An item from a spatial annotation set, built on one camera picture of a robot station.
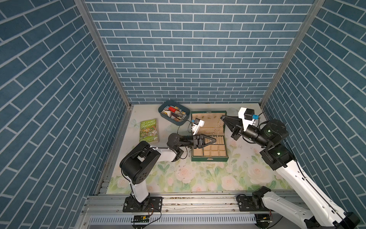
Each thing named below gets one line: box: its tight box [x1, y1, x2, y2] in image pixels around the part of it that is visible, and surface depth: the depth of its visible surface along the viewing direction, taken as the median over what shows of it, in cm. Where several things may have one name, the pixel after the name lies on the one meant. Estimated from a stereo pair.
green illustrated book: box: [139, 118, 160, 144], surface depth 102 cm
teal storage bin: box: [158, 100, 191, 126], surface depth 114 cm
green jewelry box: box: [191, 110, 229, 162], surface depth 90 cm
